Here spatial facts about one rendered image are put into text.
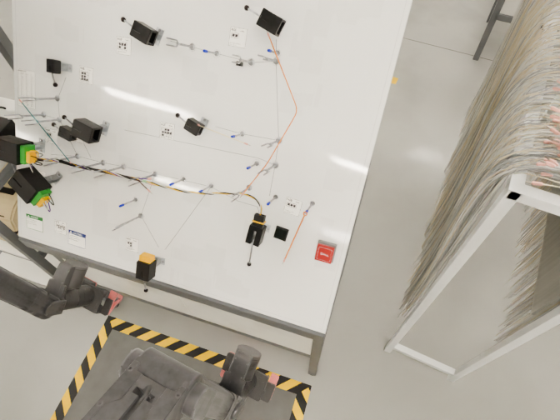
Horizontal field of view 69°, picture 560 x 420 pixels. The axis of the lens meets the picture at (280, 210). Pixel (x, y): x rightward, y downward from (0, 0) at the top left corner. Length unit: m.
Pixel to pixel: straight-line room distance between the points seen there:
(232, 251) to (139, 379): 0.83
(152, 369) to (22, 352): 2.13
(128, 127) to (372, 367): 1.62
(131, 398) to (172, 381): 0.05
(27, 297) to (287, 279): 0.69
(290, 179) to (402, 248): 1.44
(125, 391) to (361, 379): 1.80
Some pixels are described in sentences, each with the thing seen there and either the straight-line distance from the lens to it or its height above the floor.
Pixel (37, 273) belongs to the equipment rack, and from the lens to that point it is 2.50.
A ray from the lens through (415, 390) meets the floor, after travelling 2.28.
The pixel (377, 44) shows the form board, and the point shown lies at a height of 1.53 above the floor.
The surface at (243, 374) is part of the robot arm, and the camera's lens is 0.94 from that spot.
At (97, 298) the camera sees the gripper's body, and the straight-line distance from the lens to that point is 1.23.
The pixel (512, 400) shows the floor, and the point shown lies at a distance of 2.44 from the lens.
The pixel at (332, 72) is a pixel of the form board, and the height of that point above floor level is 1.46.
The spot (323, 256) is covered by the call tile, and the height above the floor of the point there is 1.10.
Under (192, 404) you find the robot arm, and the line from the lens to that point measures 0.53.
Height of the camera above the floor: 2.18
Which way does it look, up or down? 58 degrees down
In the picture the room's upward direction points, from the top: 3 degrees counter-clockwise
